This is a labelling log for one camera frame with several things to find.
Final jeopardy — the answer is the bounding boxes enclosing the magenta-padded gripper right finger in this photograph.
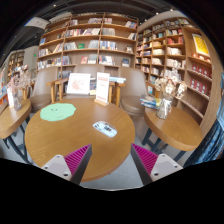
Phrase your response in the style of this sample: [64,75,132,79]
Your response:
[130,143,184,186]

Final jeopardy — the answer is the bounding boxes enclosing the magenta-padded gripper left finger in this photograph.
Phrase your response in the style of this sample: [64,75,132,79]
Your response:
[41,143,93,186]

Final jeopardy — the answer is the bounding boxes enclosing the transparent computer mouse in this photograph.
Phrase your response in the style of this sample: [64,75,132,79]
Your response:
[92,120,118,138]

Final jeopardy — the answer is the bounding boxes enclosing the green blob-shaped mouse pad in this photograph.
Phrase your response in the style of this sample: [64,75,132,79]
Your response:
[39,102,77,122]

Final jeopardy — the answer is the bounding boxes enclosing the round wooden side table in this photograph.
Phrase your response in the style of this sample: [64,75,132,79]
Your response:
[0,98,33,164]
[141,105,204,163]

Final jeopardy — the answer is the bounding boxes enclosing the glass vase with pale flowers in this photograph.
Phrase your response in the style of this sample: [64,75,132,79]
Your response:
[153,69,188,120]

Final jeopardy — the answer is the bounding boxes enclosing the stack of colourful books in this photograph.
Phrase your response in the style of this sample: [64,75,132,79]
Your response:
[139,94,163,110]

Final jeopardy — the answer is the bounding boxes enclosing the brown armchair with wooden arms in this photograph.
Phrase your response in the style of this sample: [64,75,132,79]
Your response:
[54,63,116,103]
[29,66,61,113]
[114,66,151,118]

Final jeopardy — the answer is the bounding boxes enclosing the dark book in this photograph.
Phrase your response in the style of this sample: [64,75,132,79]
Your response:
[89,79,98,96]

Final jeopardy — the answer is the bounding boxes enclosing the white framed picture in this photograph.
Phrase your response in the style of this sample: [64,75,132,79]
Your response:
[66,72,92,96]

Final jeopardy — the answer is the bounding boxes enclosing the white sign on wooden base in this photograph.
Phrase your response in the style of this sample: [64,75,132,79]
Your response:
[94,71,111,107]

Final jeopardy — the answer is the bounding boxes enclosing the glass vase with pink flowers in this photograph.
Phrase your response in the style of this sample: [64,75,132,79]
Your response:
[6,71,33,112]

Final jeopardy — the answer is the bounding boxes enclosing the light blue book stack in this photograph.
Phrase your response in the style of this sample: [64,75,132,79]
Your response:
[108,76,127,84]

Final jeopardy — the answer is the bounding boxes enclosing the small white table sign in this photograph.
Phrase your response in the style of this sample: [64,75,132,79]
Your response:
[6,87,15,109]

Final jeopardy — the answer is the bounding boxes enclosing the tall wooden bookshelf with poster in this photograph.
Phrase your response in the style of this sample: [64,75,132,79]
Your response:
[134,16,223,134]

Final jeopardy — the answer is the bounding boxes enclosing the small distant bookshelf unit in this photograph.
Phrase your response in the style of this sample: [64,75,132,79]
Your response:
[6,49,26,79]

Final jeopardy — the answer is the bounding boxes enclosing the wide wooden bookshelf unit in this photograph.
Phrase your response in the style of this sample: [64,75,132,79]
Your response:
[35,12,140,79]

